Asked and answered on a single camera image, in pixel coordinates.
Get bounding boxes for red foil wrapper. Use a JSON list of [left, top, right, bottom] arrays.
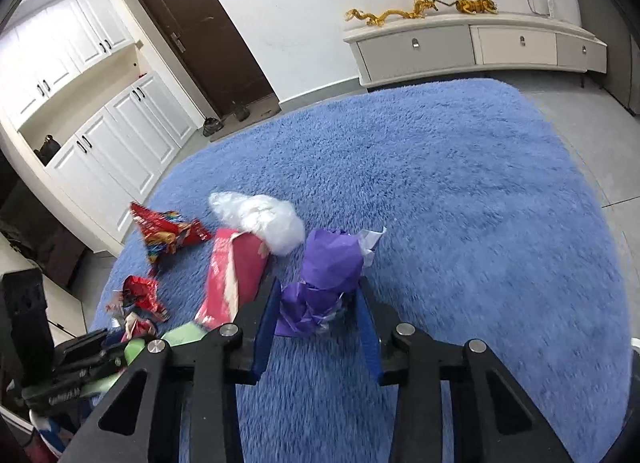
[[107, 274, 171, 324]]

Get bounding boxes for blue shaggy rug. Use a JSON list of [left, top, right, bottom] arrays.
[[90, 78, 633, 463]]

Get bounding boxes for white television cabinet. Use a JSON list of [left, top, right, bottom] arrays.
[[342, 12, 608, 90]]

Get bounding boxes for colourful red snack wrapper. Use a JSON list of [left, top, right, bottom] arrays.
[[130, 202, 213, 276]]

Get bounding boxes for white plastic bag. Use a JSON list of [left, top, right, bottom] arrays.
[[208, 191, 306, 258]]

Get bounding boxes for brown door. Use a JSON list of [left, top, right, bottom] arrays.
[[134, 0, 276, 118]]

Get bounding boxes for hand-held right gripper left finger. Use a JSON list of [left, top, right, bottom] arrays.
[[62, 275, 280, 463]]

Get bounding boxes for white paper scrap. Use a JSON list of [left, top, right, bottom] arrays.
[[357, 227, 388, 269]]

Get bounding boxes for golden dragon figurine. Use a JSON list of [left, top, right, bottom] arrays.
[[345, 0, 441, 28]]

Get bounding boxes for red paper box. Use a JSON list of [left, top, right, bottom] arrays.
[[194, 228, 271, 331]]

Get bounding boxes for dark furniture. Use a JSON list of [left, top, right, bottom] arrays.
[[0, 153, 88, 289]]

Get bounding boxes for purple paper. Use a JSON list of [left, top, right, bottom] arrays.
[[275, 228, 371, 339]]

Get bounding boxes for white upper cabinet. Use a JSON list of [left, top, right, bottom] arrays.
[[0, 0, 135, 131]]

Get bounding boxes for blue white cloth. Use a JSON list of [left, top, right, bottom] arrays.
[[30, 410, 81, 463]]

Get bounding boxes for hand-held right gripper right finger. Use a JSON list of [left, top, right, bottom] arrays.
[[355, 287, 576, 463]]

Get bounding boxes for black bag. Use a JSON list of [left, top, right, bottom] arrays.
[[36, 135, 61, 166]]

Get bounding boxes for green wrapper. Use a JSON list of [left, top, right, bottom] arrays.
[[80, 323, 211, 396]]

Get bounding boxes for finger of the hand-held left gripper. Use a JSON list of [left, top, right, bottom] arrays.
[[30, 330, 130, 384]]

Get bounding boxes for white lower cabinet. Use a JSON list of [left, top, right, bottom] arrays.
[[45, 72, 198, 249]]

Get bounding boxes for golden tiger figurine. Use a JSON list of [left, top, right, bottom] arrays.
[[452, 0, 499, 15]]

